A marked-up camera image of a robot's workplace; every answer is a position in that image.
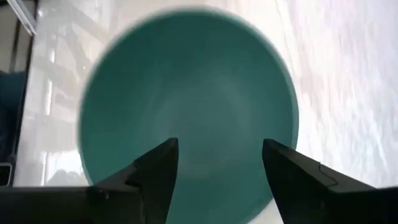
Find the white metal bar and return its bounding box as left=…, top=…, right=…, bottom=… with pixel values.
left=6, top=0, right=37, bottom=35

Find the dark blue object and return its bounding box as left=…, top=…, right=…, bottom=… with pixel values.
left=0, top=70, right=27, bottom=159

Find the black metal table frame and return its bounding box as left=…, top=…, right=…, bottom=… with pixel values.
left=11, top=18, right=37, bottom=187

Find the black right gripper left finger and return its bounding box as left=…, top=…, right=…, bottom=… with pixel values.
left=0, top=138, right=180, bottom=224

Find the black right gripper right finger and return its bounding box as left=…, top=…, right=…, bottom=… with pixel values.
left=262, top=138, right=398, bottom=224

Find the green bowl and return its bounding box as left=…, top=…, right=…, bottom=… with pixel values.
left=77, top=7, right=300, bottom=224

